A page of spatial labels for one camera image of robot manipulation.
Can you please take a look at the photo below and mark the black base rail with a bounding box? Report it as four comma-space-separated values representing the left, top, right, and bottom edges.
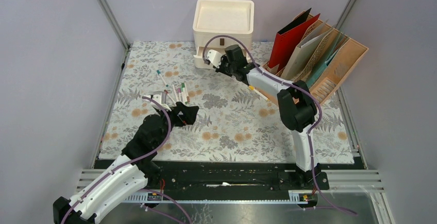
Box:
136, 160, 330, 201

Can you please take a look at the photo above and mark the yellow capped white marker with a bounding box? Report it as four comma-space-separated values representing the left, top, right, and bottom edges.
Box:
248, 85, 269, 101

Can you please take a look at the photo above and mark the beige folder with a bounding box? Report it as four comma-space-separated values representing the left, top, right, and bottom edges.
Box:
280, 20, 332, 80

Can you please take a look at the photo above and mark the red folder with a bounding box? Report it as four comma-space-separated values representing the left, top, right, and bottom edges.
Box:
266, 8, 320, 74

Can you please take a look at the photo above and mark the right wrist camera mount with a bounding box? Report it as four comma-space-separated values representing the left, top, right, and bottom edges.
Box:
205, 49, 223, 68

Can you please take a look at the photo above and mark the brown capped white marker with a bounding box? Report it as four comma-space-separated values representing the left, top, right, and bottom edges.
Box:
164, 90, 176, 104

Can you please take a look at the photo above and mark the teal folder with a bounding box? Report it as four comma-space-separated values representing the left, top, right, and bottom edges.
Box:
304, 32, 345, 88

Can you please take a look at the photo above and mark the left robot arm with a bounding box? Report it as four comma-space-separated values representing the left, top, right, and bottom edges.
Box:
53, 100, 199, 223

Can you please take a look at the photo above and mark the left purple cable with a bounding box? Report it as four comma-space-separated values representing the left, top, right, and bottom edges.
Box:
59, 95, 192, 224

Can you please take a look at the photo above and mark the teal capped white marker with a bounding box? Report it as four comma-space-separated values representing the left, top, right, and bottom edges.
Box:
156, 70, 170, 87

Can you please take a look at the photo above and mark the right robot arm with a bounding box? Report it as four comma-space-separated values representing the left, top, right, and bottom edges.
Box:
206, 44, 317, 189

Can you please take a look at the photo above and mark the white three-drawer organizer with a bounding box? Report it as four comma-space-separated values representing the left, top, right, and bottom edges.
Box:
193, 0, 255, 69

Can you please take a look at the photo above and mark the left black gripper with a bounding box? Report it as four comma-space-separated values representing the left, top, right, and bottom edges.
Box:
154, 101, 199, 148

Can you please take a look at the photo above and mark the green capped marker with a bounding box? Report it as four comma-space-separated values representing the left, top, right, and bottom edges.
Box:
181, 82, 190, 104

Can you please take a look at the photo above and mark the orange plastic file rack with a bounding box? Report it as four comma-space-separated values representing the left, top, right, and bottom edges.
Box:
263, 26, 368, 103

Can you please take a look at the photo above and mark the floral table mat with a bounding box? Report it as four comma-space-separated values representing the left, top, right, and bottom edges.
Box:
98, 41, 356, 164

